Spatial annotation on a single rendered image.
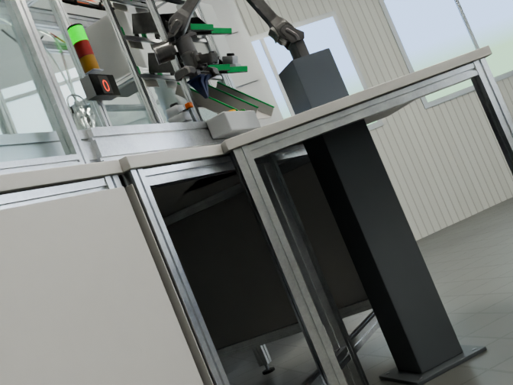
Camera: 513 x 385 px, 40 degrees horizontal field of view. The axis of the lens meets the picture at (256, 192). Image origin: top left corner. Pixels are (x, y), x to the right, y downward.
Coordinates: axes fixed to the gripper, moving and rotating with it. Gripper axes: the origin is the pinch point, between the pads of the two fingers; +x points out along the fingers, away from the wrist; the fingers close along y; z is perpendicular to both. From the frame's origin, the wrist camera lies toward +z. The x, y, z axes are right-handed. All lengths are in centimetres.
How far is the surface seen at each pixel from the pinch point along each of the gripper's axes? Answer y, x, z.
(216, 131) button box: -18.6, 17.9, 8.8
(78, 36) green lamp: -22.0, -27.9, -21.6
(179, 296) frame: -73, 56, 15
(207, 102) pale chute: 21.0, -0.1, -12.2
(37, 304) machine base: -111, 47, 16
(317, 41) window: 395, -87, -91
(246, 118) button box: -5.8, 16.0, 13.0
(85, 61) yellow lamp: -22.4, -19.8, -22.5
